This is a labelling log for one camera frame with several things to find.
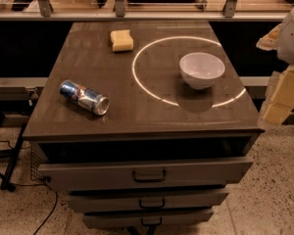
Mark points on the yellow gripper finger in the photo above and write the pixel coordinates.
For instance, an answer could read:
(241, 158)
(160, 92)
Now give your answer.
(279, 98)

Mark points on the white bowl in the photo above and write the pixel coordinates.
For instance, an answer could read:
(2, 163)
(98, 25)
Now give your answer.
(201, 70)

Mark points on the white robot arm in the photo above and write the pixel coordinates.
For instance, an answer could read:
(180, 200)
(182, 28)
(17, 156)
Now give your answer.
(281, 39)

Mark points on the blue silver redbull can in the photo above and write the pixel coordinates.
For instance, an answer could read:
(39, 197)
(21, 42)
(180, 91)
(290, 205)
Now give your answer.
(84, 97)

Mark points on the grey drawer cabinet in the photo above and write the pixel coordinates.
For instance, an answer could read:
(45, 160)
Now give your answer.
(153, 115)

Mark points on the yellow sponge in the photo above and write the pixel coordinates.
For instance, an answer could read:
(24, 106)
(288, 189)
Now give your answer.
(121, 40)

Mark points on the metal railing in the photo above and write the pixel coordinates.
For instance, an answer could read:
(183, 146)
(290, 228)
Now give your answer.
(104, 10)

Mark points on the black stand leg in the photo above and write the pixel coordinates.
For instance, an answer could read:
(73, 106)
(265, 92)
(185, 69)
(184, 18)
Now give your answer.
(6, 183)

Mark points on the top drawer with handle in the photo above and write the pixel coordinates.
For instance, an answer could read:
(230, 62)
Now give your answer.
(150, 174)

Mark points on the drawer with handle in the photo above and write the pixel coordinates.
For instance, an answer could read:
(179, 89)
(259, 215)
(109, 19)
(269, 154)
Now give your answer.
(146, 218)
(147, 201)
(150, 174)

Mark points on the bottom drawer with handle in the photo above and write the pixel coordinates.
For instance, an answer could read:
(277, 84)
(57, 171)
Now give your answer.
(146, 218)

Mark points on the middle drawer with handle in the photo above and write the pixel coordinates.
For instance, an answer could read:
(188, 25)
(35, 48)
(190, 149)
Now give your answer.
(147, 201)

